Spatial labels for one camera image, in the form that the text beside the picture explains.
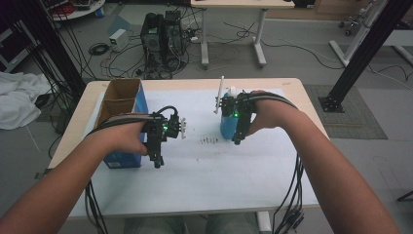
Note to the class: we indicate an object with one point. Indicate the white metal stand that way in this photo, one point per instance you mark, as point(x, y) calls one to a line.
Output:
point(355, 39)

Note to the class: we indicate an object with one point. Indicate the small white box device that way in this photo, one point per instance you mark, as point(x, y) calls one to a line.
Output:
point(118, 39)

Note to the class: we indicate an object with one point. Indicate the white table mat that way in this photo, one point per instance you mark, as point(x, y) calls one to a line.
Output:
point(207, 175)

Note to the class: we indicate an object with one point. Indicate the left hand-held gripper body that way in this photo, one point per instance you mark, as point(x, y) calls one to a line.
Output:
point(159, 126)

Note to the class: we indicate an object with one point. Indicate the white cloth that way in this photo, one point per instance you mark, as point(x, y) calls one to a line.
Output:
point(19, 97)

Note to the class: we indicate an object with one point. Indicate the person's left hand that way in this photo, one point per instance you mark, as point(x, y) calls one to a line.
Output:
point(125, 138)

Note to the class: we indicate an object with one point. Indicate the blue bottle with white cap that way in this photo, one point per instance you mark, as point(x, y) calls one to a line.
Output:
point(227, 125)

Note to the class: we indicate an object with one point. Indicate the person's right hand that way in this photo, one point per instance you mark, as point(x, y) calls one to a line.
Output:
point(271, 113)

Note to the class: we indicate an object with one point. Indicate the black computer tower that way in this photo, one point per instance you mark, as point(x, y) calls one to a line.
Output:
point(173, 35)
point(152, 42)

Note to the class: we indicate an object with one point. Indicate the white table leg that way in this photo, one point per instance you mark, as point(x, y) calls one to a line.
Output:
point(263, 222)

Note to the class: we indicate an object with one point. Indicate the blue cardboard box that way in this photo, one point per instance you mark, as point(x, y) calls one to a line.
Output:
point(121, 94)

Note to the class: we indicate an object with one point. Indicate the black metal post with base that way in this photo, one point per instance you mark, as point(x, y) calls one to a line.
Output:
point(367, 48)

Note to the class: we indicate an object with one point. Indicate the round white table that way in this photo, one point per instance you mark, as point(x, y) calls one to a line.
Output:
point(81, 11)

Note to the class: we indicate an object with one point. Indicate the black plug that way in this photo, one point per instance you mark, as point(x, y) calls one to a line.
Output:
point(296, 218)

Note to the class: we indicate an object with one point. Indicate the white-legged wooden desk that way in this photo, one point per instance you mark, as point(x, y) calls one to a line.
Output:
point(242, 4)

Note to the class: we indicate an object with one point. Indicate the grey floor mat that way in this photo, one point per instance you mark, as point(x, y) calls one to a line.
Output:
point(360, 123)

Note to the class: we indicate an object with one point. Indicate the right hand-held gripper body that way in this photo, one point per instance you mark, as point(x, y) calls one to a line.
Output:
point(238, 104)

